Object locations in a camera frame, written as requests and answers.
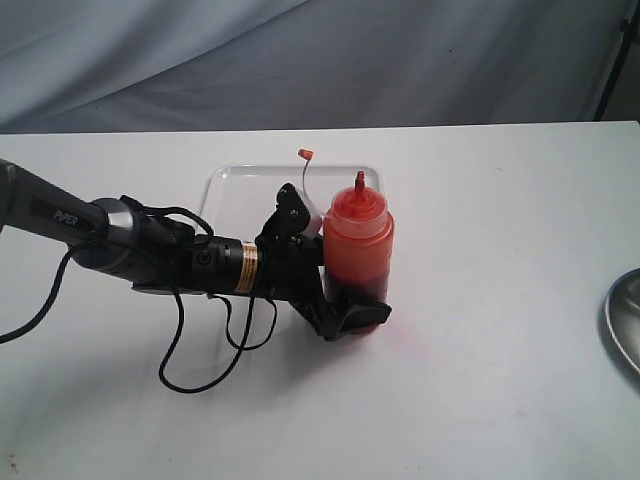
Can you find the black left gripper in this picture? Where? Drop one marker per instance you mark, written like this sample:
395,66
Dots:
289,271

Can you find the red sauce squeeze bottle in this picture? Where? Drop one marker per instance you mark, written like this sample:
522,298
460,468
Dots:
357,234

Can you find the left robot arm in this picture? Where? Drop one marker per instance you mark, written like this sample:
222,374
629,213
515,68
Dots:
165,249

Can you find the white rectangular plastic tray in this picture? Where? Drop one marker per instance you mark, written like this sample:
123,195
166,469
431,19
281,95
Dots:
241,198

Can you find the metal bowl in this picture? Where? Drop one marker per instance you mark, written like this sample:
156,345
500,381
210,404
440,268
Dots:
620,321

